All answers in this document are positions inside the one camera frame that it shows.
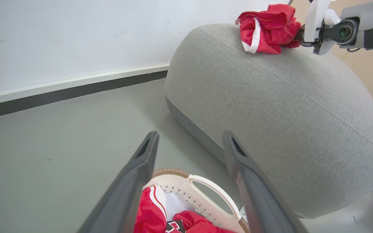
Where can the red jersey with white stripes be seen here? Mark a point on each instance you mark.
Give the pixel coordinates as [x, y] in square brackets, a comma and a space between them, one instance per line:
[147, 213]

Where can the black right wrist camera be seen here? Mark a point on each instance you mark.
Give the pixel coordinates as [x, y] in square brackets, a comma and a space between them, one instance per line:
[343, 32]

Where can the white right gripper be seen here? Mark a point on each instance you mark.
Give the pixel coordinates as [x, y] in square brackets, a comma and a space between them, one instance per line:
[314, 22]

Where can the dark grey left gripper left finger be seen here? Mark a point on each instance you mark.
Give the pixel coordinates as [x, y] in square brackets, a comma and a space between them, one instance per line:
[126, 197]

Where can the red and white garment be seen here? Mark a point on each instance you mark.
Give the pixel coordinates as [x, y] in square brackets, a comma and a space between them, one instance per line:
[274, 29]

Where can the grey fabric round seat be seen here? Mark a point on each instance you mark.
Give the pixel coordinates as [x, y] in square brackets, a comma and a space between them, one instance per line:
[270, 113]

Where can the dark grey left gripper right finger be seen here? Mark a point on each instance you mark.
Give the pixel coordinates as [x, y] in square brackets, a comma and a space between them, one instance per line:
[257, 200]

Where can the white laundry basket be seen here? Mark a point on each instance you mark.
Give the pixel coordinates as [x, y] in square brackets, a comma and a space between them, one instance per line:
[210, 186]

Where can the white and dark baseboard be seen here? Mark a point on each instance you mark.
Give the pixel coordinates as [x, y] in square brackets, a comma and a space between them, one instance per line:
[60, 90]

